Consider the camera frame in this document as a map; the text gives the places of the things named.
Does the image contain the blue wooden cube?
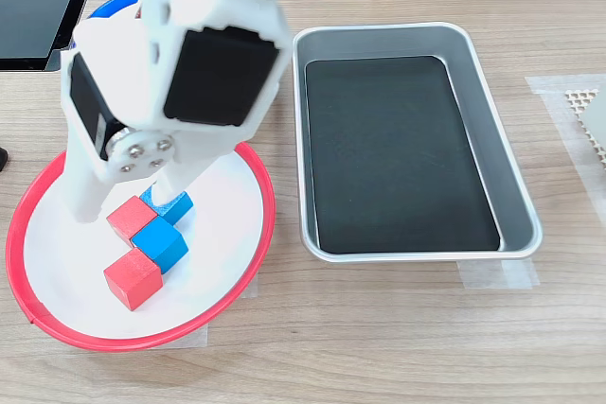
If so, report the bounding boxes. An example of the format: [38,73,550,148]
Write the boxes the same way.
[139,185,195,228]
[131,220,189,275]

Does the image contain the black tray mat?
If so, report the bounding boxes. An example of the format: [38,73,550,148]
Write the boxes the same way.
[305,55,502,255]

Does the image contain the red-rimmed white plate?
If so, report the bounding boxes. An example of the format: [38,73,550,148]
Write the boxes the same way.
[5,141,276,353]

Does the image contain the blue-rimmed white plate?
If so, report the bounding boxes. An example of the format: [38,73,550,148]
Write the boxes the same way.
[87,0,144,22]

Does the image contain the black flat electronic device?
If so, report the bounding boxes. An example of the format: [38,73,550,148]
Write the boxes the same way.
[0,0,106,73]

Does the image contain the pale perforated base plate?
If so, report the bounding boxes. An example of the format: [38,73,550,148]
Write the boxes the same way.
[565,86,606,171]

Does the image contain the red wooden cube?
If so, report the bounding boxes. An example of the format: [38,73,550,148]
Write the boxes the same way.
[102,247,165,313]
[105,194,160,250]

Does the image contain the steel tray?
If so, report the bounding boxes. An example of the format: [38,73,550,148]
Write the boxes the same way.
[291,21,544,264]

